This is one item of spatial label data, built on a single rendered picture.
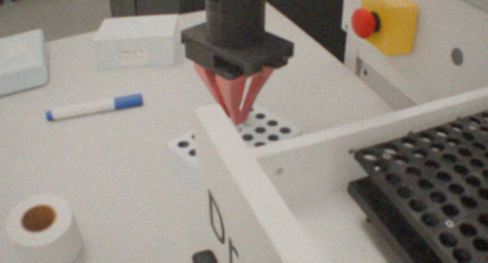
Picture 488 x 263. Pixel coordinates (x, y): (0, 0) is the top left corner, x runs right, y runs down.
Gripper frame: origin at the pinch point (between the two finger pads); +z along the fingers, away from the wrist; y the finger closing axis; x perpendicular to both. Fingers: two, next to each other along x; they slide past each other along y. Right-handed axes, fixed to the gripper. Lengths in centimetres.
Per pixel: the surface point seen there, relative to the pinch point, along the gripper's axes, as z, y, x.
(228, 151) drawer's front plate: -11.1, -14.8, 14.2
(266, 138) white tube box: 1.8, -3.5, -1.1
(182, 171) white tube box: 3.9, 0.4, 7.3
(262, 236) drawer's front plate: -10.2, -20.4, 16.9
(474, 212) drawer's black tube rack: -8.3, -27.9, 4.9
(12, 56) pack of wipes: 1.2, 38.0, 13.2
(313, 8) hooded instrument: 13, 36, -59
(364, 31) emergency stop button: -5.6, -3.3, -18.5
